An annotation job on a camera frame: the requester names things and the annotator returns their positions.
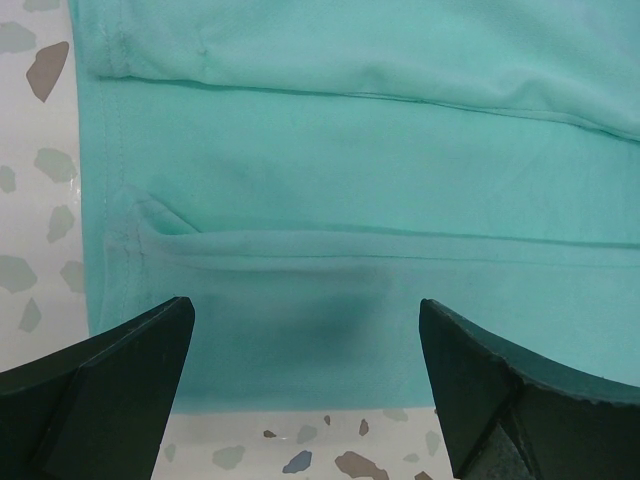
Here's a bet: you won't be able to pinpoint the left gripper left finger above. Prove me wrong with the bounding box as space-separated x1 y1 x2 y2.
1 297 195 480

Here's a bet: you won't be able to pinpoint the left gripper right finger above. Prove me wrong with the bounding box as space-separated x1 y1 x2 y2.
419 300 639 479

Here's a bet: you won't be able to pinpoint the mint green t shirt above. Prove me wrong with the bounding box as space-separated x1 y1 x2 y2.
69 1 639 412

